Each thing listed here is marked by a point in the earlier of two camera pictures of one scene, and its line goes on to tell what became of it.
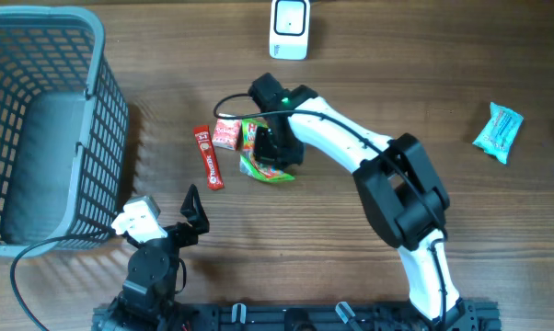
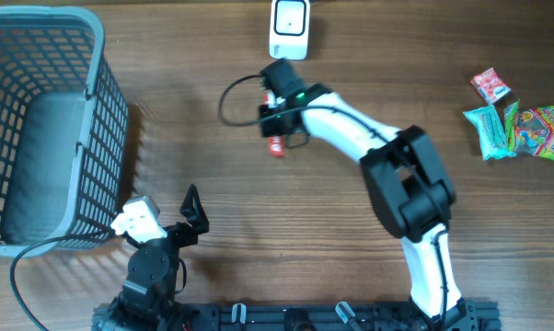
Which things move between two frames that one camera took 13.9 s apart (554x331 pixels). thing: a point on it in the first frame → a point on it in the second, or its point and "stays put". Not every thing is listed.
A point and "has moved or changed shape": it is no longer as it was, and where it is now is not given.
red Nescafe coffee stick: [212, 171] has moved or changed shape
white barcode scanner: [290, 29] stays put
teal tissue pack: [500, 133] has moved or changed shape
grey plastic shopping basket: [56, 131] stays put
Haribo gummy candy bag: [251, 165] → [538, 131]
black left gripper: [196, 219] stays put
